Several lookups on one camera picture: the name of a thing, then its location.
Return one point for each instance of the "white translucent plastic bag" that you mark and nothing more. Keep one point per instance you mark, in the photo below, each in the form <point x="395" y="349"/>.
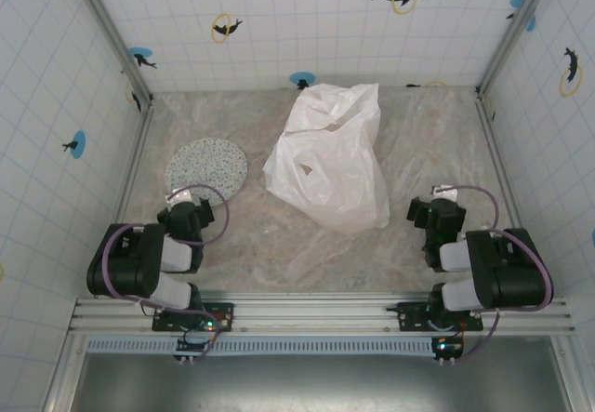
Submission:
<point x="334" y="175"/>

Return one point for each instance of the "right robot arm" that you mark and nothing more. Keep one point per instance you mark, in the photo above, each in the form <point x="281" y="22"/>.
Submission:
<point x="506" y="272"/>

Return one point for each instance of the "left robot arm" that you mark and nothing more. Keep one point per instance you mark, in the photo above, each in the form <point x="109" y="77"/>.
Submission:
<point x="125" y="263"/>

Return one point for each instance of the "white blue-speckled round plate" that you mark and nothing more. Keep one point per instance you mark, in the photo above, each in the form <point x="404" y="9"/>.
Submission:
<point x="207" y="165"/>

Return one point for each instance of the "small left controller board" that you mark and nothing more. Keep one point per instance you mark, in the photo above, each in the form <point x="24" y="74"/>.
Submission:
<point x="193" y="347"/>

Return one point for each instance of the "small controller board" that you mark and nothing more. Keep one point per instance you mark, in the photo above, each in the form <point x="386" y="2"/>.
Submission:
<point x="447" y="348"/>
<point x="193" y="347"/>

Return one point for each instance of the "small right controller board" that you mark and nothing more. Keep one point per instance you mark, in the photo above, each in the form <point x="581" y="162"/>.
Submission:
<point x="447" y="348"/>

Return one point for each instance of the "aluminium side frame rail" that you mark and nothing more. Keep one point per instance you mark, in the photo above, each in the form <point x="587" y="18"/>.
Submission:
<point x="135" y="165"/>
<point x="499" y="161"/>

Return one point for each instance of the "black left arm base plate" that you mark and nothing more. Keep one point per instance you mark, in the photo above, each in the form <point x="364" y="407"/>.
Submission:
<point x="218" y="315"/>

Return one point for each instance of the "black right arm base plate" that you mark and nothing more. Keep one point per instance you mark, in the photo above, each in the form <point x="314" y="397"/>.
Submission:
<point x="409" y="315"/>

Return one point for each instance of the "aluminium mounting rail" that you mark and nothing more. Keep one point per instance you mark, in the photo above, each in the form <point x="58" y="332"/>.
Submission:
<point x="307" y="312"/>

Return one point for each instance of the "aluminium frame corner post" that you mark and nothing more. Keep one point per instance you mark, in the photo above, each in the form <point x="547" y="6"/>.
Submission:
<point x="516" y="30"/>
<point x="111" y="30"/>

